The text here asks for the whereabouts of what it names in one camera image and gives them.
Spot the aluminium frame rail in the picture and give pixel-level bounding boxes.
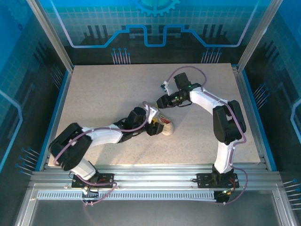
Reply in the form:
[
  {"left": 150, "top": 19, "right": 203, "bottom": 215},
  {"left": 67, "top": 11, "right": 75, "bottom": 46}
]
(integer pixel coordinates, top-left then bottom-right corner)
[{"left": 28, "top": 164, "right": 283, "bottom": 192}]

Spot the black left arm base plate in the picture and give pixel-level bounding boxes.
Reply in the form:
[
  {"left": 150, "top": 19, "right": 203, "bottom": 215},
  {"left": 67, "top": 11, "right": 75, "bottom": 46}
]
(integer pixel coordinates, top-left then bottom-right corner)
[{"left": 71, "top": 173, "right": 115, "bottom": 189}]

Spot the small electronics board with LED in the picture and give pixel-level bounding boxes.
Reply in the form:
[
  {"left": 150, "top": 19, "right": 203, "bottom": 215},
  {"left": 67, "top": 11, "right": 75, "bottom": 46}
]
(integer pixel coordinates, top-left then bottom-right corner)
[
  {"left": 81, "top": 186, "right": 99, "bottom": 206},
  {"left": 214, "top": 188, "right": 232, "bottom": 205}
]

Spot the white slotted cable duct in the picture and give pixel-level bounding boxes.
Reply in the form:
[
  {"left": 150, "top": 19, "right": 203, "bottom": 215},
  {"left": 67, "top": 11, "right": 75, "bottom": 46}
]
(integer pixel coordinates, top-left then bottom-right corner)
[{"left": 37, "top": 190, "right": 218, "bottom": 201}]

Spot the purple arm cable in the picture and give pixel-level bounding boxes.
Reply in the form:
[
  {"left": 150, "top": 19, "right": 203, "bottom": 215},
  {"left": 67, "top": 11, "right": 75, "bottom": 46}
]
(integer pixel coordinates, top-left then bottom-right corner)
[
  {"left": 166, "top": 65, "right": 249, "bottom": 205},
  {"left": 53, "top": 101, "right": 151, "bottom": 208}
]

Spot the aluminium frame post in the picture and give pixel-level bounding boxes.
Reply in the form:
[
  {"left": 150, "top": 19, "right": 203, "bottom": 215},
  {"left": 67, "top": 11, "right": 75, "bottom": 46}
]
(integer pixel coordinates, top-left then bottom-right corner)
[
  {"left": 237, "top": 0, "right": 284, "bottom": 73},
  {"left": 26, "top": 0, "right": 74, "bottom": 73}
]

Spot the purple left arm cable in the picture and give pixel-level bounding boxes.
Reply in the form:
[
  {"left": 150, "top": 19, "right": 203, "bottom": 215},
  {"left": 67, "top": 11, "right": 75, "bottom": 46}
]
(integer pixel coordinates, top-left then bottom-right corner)
[{"left": 53, "top": 101, "right": 151, "bottom": 208}]

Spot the blue printed side panel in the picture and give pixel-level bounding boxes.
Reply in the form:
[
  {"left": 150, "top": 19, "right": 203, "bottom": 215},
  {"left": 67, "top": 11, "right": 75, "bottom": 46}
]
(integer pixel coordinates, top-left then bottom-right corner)
[
  {"left": 239, "top": 0, "right": 301, "bottom": 172},
  {"left": 0, "top": 0, "right": 71, "bottom": 175}
]

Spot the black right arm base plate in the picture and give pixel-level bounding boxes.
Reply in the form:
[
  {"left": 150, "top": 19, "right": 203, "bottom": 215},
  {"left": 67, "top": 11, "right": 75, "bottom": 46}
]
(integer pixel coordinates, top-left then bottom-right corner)
[{"left": 196, "top": 173, "right": 240, "bottom": 189}]

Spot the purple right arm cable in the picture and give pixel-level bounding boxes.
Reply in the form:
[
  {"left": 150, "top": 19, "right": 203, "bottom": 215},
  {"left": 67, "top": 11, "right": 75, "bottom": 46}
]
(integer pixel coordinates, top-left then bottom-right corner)
[{"left": 166, "top": 65, "right": 249, "bottom": 205}]

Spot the aluminium side rail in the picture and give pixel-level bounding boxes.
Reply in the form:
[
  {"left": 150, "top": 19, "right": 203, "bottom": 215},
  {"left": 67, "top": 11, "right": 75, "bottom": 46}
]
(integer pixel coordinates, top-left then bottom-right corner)
[
  {"left": 39, "top": 67, "right": 74, "bottom": 170},
  {"left": 231, "top": 65, "right": 270, "bottom": 171}
]

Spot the grey canvas shoe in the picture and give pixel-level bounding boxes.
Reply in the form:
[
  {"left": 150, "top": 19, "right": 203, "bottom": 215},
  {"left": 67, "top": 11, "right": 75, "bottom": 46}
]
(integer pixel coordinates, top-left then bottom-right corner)
[{"left": 152, "top": 102, "right": 175, "bottom": 137}]

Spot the blue printed back panel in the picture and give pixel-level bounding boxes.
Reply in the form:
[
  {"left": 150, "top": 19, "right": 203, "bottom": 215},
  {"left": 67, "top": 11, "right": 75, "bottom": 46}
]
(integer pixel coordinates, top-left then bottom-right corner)
[{"left": 37, "top": 0, "right": 273, "bottom": 65}]

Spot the grey metal bottom tray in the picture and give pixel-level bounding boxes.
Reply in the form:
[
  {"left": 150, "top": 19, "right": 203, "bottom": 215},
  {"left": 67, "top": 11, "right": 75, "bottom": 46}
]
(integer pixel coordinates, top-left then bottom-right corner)
[{"left": 29, "top": 199, "right": 283, "bottom": 226}]

